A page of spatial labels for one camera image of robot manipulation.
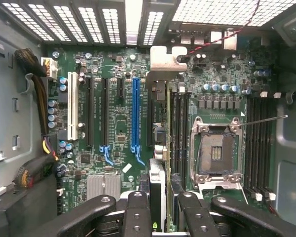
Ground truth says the white expansion slot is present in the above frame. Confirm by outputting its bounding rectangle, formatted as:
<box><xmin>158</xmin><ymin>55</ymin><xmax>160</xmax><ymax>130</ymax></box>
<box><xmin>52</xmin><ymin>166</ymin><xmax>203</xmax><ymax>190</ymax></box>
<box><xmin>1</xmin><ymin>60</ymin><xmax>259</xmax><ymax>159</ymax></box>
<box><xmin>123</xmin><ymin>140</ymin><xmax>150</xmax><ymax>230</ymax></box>
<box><xmin>67</xmin><ymin>71</ymin><xmax>79</xmax><ymax>141</ymax></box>

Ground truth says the black RAM slot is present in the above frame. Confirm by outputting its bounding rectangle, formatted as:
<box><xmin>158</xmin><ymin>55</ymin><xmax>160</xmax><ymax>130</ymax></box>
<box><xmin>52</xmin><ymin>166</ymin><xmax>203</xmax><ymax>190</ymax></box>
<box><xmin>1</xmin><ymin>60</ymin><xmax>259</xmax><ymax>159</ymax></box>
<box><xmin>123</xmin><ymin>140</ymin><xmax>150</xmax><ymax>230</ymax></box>
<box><xmin>170</xmin><ymin>92</ymin><xmax>176</xmax><ymax>173</ymax></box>
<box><xmin>259</xmin><ymin>91</ymin><xmax>269</xmax><ymax>202</ymax></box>
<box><xmin>182</xmin><ymin>92</ymin><xmax>189</xmax><ymax>188</ymax></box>
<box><xmin>176</xmin><ymin>92</ymin><xmax>183</xmax><ymax>188</ymax></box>
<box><xmin>266</xmin><ymin>91</ymin><xmax>282</xmax><ymax>202</ymax></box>
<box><xmin>245</xmin><ymin>92</ymin><xmax>253</xmax><ymax>200</ymax></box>
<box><xmin>252</xmin><ymin>92</ymin><xmax>262</xmax><ymax>202</ymax></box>

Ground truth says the white power connector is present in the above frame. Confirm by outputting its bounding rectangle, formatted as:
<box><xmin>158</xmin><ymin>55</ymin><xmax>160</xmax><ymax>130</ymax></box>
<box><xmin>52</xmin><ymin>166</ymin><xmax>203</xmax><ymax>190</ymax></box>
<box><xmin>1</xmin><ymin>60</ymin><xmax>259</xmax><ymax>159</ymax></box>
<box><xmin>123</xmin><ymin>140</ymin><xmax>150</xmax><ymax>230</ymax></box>
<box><xmin>41</xmin><ymin>57</ymin><xmax>59</xmax><ymax>79</ymax></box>

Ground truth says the short black expansion slot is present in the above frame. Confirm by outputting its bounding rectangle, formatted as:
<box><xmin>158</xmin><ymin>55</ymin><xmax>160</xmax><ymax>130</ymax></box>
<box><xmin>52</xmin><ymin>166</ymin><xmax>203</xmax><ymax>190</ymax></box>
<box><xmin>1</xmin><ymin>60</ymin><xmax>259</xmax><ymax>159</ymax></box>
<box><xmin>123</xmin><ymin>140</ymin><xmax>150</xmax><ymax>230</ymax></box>
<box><xmin>117</xmin><ymin>78</ymin><xmax>125</xmax><ymax>99</ymax></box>

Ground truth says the black plastic air shroud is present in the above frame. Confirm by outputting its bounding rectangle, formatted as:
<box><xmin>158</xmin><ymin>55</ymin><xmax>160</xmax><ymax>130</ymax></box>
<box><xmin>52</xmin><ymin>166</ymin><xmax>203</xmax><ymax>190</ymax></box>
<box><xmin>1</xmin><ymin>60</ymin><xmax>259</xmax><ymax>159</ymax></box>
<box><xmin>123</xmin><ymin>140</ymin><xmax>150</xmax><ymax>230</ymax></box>
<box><xmin>0</xmin><ymin>182</ymin><xmax>59</xmax><ymax>237</ymax></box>

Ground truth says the long black expansion slot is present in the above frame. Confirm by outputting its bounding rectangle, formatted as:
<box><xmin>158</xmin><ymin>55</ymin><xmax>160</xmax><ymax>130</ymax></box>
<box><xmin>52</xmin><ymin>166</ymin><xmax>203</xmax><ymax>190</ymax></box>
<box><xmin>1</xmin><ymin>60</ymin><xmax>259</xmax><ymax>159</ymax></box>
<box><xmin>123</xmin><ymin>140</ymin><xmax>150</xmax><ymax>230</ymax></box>
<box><xmin>101</xmin><ymin>78</ymin><xmax>110</xmax><ymax>147</ymax></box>
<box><xmin>147</xmin><ymin>98</ymin><xmax>155</xmax><ymax>147</ymax></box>
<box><xmin>85</xmin><ymin>77</ymin><xmax>94</xmax><ymax>148</ymax></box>

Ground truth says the blue slot end clip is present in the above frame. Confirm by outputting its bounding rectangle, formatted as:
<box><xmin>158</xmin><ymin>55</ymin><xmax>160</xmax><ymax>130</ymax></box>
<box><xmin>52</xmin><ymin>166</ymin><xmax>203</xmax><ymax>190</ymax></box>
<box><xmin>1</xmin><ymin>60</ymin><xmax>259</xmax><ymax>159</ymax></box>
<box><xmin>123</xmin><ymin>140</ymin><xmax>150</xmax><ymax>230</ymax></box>
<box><xmin>98</xmin><ymin>145</ymin><xmax>113</xmax><ymax>166</ymax></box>
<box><xmin>130</xmin><ymin>145</ymin><xmax>147</xmax><ymax>166</ymax></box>

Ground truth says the braided black power cable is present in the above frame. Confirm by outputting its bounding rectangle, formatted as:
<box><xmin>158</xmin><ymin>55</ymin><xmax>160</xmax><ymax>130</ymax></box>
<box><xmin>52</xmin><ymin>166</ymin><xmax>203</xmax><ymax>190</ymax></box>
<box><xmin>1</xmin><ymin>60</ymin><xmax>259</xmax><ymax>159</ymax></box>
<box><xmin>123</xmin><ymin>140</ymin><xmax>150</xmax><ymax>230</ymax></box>
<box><xmin>14</xmin><ymin>48</ymin><xmax>50</xmax><ymax>139</ymax></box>
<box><xmin>13</xmin><ymin>137</ymin><xmax>61</xmax><ymax>190</ymax></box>

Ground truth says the CPU socket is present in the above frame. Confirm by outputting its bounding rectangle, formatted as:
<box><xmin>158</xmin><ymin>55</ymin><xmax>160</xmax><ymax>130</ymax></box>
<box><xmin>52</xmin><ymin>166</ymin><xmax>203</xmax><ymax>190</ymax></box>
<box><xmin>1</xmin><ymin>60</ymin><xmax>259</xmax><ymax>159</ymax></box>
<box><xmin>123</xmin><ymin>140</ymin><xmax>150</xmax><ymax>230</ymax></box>
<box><xmin>189</xmin><ymin>116</ymin><xmax>245</xmax><ymax>185</ymax></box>

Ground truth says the silver chipset heatsink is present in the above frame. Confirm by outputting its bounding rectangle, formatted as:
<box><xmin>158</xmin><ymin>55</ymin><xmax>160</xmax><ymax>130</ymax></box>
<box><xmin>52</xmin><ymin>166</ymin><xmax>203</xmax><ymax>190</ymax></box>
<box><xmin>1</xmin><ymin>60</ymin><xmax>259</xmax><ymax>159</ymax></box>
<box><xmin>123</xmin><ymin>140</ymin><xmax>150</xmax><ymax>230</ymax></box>
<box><xmin>86</xmin><ymin>174</ymin><xmax>121</xmax><ymax>200</ymax></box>

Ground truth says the blue expansion slot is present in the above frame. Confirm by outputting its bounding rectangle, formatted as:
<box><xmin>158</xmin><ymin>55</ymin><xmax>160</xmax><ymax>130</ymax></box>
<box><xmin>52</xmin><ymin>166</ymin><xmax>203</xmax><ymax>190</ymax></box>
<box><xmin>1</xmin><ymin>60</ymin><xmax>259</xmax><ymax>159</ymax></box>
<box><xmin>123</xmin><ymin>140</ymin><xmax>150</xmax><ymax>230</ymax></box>
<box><xmin>132</xmin><ymin>78</ymin><xmax>141</xmax><ymax>148</ymax></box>

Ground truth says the red black twisted wire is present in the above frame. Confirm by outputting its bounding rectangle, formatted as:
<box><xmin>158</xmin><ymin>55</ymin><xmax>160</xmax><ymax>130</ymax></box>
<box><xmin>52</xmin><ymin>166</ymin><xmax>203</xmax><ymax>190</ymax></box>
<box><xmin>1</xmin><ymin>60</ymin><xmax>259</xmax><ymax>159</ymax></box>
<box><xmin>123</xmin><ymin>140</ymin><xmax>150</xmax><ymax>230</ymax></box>
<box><xmin>187</xmin><ymin>0</ymin><xmax>262</xmax><ymax>54</ymax></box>

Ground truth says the thin metal locking lever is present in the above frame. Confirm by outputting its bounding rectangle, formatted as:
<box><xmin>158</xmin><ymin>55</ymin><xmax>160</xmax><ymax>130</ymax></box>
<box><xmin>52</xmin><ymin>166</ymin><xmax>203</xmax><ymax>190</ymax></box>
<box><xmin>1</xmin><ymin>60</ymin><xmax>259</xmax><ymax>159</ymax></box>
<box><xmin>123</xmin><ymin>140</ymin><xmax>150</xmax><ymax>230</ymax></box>
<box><xmin>238</xmin><ymin>115</ymin><xmax>289</xmax><ymax>129</ymax></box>

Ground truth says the green motherboard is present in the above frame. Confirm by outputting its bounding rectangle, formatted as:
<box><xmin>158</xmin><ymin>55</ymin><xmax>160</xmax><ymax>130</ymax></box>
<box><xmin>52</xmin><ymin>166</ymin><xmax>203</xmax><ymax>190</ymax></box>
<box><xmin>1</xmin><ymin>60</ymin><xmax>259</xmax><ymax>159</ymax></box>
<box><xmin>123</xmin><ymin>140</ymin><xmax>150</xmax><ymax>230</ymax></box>
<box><xmin>43</xmin><ymin>45</ymin><xmax>278</xmax><ymax>218</ymax></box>

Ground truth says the open PC case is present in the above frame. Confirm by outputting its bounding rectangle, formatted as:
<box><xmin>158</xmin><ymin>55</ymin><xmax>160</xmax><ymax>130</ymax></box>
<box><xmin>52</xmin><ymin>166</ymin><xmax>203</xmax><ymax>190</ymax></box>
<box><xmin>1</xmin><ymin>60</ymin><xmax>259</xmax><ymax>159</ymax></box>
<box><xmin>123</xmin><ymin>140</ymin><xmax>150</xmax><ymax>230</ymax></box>
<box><xmin>0</xmin><ymin>0</ymin><xmax>296</xmax><ymax>237</ymax></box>

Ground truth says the metal socket cover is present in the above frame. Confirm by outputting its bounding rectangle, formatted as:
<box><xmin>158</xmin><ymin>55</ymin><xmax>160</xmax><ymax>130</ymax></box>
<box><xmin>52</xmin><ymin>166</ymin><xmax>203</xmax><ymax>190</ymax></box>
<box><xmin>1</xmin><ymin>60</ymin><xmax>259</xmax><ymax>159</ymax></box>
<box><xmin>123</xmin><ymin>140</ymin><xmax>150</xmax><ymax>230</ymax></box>
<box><xmin>198</xmin><ymin>181</ymin><xmax>250</xmax><ymax>206</ymax></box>

